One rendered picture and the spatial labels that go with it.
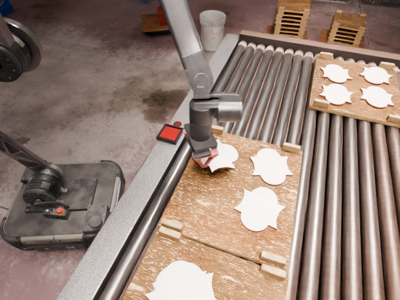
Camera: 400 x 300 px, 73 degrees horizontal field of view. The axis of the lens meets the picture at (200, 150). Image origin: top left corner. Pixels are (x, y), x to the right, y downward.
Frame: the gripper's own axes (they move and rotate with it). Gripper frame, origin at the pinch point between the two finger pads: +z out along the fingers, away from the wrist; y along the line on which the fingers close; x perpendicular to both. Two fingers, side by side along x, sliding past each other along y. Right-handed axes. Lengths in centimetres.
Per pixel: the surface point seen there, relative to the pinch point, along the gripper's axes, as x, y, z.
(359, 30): -243, 172, 70
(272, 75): -51, 44, 9
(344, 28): -236, 187, 74
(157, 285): 19.7, -29.1, 4.9
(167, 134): 5.3, 20.4, 9.0
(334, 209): -33.3, -24.1, 9.2
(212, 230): 2.9, -19.3, 8.1
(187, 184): 5.0, -3.1, 8.2
